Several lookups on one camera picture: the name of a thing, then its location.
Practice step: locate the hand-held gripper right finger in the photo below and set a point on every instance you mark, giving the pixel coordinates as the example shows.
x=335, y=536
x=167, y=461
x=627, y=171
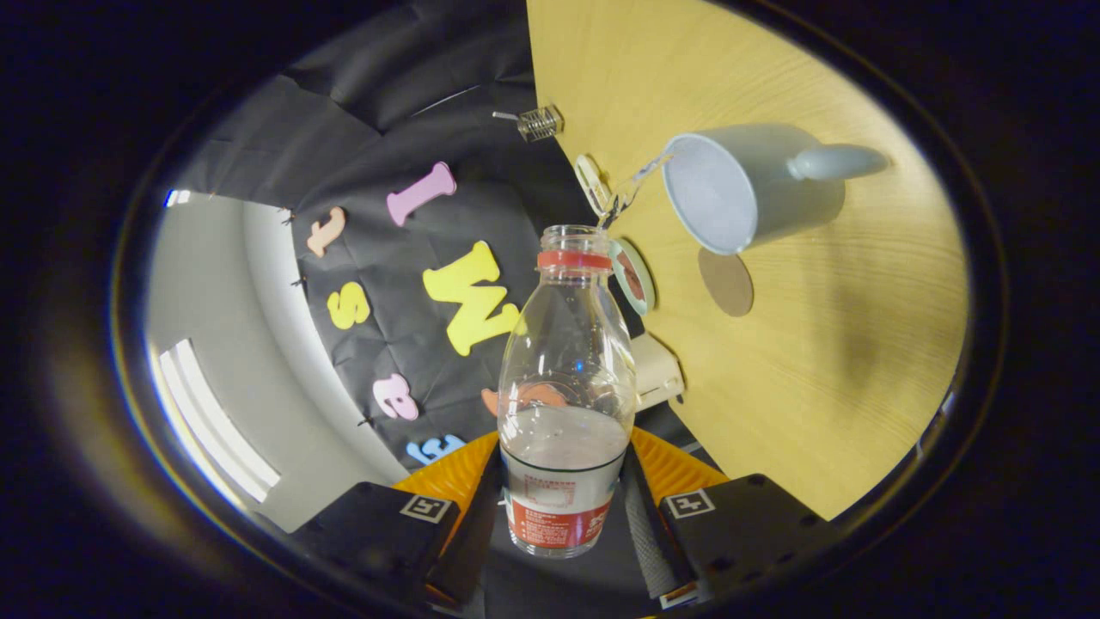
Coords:
x=653, y=542

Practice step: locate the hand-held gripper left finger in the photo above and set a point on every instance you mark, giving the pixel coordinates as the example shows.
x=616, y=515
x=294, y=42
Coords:
x=468, y=542

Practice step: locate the clear bottle with red label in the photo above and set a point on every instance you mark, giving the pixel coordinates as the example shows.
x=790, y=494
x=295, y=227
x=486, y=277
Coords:
x=559, y=520

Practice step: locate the clear juice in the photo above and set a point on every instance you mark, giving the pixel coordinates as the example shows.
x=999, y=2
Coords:
x=563, y=438

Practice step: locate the round brown coaster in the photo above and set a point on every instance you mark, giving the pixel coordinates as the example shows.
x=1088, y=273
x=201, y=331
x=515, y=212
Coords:
x=726, y=288

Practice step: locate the white toaster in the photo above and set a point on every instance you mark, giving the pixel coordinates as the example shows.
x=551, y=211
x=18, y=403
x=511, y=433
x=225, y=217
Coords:
x=657, y=374

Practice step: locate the wooden table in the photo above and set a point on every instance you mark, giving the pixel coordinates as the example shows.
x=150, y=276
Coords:
x=816, y=387

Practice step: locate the pale green plate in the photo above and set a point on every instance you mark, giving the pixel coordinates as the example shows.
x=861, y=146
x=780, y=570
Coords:
x=649, y=292

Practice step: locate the brown meat piece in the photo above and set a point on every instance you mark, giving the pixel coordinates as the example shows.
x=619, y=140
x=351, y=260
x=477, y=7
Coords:
x=628, y=263
x=636, y=289

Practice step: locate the ceiling light panel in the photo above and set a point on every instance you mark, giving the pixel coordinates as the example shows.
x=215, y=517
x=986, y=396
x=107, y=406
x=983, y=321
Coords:
x=176, y=198
x=215, y=421

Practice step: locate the white divided condiment dish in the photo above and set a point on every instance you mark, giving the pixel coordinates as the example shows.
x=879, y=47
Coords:
x=591, y=182

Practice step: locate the black backdrop cloth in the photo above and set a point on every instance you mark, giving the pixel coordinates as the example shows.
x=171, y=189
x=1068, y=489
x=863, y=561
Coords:
x=387, y=129

